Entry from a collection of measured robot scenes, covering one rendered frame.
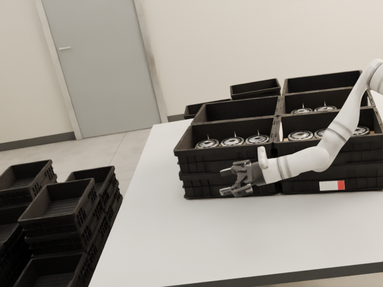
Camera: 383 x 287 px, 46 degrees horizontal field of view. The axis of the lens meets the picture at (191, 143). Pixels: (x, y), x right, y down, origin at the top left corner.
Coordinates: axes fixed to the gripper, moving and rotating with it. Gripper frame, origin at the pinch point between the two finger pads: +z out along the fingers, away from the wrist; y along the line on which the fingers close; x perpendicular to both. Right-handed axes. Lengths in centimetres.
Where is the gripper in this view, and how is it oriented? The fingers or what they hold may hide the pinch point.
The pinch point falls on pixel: (221, 182)
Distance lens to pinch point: 148.8
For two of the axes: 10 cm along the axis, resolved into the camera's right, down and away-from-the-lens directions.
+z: -9.3, 2.5, 2.8
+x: -3.7, -7.6, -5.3
